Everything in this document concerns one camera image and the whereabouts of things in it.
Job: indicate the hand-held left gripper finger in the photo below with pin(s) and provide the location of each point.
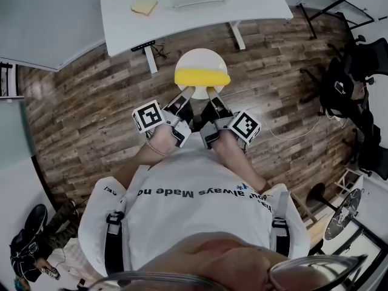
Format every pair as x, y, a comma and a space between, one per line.
185, 95

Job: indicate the black office chair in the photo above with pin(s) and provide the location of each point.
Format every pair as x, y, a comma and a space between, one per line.
342, 92
371, 144

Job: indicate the person's face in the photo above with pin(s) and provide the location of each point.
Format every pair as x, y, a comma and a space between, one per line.
218, 259

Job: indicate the person's left forearm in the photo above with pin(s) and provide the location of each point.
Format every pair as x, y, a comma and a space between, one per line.
145, 162

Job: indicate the white phone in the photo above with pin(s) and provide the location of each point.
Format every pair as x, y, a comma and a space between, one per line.
340, 87

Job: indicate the person's right forearm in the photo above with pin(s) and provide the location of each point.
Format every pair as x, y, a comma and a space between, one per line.
236, 159

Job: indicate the white table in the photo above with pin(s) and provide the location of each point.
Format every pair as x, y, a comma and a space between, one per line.
45, 20

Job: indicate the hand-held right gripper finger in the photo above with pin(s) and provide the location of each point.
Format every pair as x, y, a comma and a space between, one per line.
216, 97

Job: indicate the spare hand-held gripper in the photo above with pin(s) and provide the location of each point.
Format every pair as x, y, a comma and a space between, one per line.
50, 272

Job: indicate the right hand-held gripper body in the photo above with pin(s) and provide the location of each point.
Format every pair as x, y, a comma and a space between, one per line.
242, 126

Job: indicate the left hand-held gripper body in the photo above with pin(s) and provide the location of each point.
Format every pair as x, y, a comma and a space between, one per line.
177, 126

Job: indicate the white round plate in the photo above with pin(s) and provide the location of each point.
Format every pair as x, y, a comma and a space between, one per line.
201, 61

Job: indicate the black backpack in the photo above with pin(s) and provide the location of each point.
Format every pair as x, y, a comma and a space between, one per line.
25, 253

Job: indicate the yellow food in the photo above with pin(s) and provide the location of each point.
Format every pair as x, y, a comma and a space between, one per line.
201, 77

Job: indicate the round black side table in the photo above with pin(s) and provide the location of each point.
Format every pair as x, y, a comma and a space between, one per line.
342, 215

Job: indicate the black desk control panel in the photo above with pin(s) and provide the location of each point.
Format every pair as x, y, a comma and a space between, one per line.
143, 45

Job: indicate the black frame chair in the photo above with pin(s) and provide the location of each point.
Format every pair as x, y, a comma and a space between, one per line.
6, 79

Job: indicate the white printed t-shirt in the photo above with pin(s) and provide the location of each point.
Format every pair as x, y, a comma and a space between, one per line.
194, 217

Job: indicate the black round stool base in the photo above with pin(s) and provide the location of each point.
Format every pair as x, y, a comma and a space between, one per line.
316, 195

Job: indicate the white standing desk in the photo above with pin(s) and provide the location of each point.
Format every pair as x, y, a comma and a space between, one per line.
188, 23

